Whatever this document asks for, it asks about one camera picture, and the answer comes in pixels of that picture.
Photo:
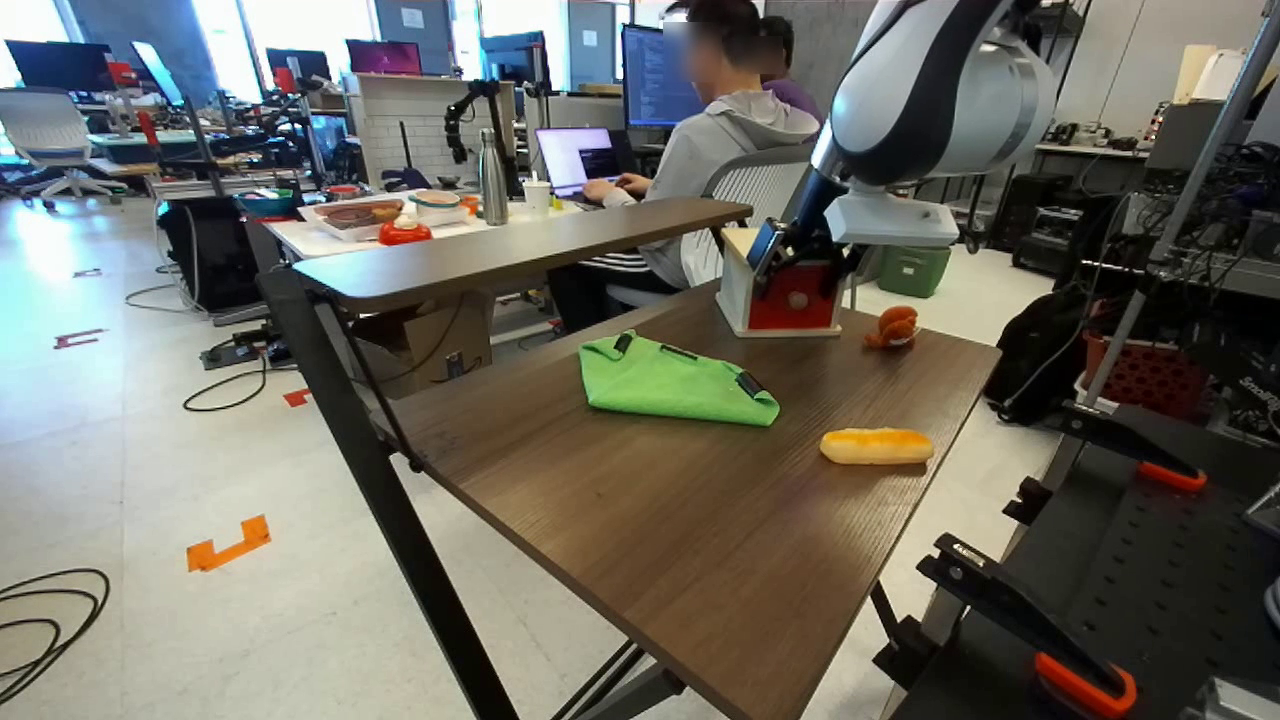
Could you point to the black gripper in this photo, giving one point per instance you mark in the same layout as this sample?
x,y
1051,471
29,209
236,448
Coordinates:
x,y
813,233

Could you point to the orange drawer with knob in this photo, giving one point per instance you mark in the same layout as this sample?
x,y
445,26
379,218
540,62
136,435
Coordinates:
x,y
795,305

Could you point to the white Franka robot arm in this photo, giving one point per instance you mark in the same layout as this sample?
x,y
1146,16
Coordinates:
x,y
935,95

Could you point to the open laptop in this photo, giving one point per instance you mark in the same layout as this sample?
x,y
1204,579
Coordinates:
x,y
578,159

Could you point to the cream wooden box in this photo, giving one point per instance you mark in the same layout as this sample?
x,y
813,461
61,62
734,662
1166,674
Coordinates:
x,y
734,287

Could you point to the white office chair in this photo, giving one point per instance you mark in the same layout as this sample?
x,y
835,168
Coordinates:
x,y
765,181

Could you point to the orange plush toy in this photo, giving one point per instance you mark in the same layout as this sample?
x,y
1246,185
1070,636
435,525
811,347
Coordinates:
x,y
893,331

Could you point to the green bin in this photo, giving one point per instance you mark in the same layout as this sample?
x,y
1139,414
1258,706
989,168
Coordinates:
x,y
914,273

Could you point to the person in grey hoodie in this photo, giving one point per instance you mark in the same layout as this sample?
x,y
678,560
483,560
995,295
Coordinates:
x,y
722,145

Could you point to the green cloth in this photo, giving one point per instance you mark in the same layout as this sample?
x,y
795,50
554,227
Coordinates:
x,y
666,384

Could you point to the yellow corn toy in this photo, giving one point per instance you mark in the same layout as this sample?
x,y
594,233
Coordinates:
x,y
872,447

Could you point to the person in purple shirt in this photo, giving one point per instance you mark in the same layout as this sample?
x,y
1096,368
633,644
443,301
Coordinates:
x,y
786,64

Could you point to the computer monitor blue screen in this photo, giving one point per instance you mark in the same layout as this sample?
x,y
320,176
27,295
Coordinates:
x,y
653,82

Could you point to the black backpack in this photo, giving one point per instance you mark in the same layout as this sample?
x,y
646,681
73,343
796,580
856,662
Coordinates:
x,y
1044,353

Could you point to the white cup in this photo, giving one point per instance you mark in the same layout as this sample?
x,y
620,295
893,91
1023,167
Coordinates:
x,y
536,199

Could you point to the red crate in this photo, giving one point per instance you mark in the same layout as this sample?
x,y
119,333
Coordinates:
x,y
1146,383

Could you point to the white plate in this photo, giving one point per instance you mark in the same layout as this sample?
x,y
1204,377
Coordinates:
x,y
438,199

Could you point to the large cardboard box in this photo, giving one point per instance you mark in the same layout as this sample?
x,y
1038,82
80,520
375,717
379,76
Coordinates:
x,y
427,347

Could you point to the orange desk object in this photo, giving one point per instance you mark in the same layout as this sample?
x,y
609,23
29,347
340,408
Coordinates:
x,y
406,233

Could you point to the grey desk divider panel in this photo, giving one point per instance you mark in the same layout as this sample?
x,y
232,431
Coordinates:
x,y
415,124

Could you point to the silver metal pole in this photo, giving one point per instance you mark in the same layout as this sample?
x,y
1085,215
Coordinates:
x,y
1202,160

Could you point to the food tray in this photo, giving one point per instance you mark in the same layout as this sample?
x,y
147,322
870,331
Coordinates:
x,y
355,215

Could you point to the black perforated mounting table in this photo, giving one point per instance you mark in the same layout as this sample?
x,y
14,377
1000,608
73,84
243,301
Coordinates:
x,y
1175,586

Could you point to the black power strip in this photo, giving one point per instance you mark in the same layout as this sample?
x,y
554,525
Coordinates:
x,y
243,347

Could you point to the black under-desk cabinet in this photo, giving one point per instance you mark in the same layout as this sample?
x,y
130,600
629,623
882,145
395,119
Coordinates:
x,y
212,253

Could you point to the white swivel chair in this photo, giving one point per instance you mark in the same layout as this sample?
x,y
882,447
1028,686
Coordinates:
x,y
47,135

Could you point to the grey blue-edged mount plate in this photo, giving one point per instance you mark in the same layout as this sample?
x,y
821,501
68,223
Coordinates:
x,y
765,247

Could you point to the black metal table frame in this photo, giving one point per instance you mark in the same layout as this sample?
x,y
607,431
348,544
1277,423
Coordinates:
x,y
624,686

